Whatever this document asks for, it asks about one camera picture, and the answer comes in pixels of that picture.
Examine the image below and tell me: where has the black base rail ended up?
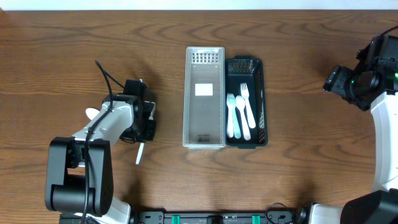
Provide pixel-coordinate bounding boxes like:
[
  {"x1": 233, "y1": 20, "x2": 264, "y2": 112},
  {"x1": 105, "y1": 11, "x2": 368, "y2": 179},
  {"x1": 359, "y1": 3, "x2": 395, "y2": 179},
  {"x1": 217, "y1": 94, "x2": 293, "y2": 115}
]
[{"x1": 128, "y1": 204, "x2": 310, "y2": 224}]

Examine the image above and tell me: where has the black cable left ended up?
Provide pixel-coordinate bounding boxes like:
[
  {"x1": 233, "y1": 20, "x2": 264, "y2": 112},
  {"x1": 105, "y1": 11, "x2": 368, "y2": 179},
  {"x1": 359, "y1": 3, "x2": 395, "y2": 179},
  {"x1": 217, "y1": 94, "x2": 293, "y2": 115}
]
[{"x1": 79, "y1": 59, "x2": 125, "y2": 224}]

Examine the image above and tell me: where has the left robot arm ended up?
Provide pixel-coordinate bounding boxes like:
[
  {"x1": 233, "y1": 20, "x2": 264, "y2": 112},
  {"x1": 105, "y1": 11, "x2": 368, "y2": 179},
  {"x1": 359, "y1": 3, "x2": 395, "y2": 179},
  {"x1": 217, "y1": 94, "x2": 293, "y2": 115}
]
[{"x1": 45, "y1": 80, "x2": 156, "y2": 223}]

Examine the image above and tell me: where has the white spoon in black basket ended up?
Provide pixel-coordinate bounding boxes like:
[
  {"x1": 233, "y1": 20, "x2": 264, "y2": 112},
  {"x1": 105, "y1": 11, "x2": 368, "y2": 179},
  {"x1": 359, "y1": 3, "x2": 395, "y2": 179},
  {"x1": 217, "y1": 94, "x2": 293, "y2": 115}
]
[{"x1": 236, "y1": 95, "x2": 251, "y2": 141}]

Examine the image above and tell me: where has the white plastic utensil handle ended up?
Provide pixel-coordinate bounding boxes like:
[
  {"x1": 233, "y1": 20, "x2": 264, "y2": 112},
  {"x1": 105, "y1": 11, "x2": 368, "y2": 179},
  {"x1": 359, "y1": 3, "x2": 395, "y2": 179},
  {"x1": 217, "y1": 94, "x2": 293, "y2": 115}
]
[{"x1": 240, "y1": 83, "x2": 256, "y2": 129}]

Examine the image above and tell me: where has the clear perforated plastic basket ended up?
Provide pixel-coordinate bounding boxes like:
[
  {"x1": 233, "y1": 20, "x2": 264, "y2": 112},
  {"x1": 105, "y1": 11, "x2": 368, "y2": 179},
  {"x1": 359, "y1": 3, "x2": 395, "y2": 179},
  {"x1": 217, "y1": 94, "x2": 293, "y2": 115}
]
[{"x1": 182, "y1": 47, "x2": 226, "y2": 149}]

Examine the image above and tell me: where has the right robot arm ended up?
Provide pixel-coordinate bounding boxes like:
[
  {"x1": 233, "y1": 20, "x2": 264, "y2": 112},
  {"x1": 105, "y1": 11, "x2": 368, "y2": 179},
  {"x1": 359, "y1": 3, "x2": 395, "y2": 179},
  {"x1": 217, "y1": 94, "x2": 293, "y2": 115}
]
[{"x1": 292, "y1": 32, "x2": 397, "y2": 223}]

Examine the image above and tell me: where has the black perforated plastic basket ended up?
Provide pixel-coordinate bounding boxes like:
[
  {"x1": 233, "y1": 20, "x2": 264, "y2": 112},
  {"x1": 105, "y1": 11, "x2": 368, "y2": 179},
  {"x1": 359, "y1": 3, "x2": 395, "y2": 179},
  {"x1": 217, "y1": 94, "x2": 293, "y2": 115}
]
[{"x1": 225, "y1": 56, "x2": 269, "y2": 149}]

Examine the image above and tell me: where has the white plastic spoon long handle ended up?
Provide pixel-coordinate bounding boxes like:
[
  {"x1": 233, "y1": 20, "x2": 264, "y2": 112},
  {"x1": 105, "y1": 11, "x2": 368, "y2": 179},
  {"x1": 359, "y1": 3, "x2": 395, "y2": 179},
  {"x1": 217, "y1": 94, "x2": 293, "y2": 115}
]
[{"x1": 136, "y1": 142, "x2": 145, "y2": 165}]

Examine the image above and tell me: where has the white plastic fork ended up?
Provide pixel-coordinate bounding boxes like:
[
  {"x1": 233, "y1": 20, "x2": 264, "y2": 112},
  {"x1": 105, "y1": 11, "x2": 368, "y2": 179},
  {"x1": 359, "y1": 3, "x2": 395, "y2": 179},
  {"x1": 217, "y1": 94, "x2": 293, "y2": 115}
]
[{"x1": 226, "y1": 93, "x2": 234, "y2": 138}]

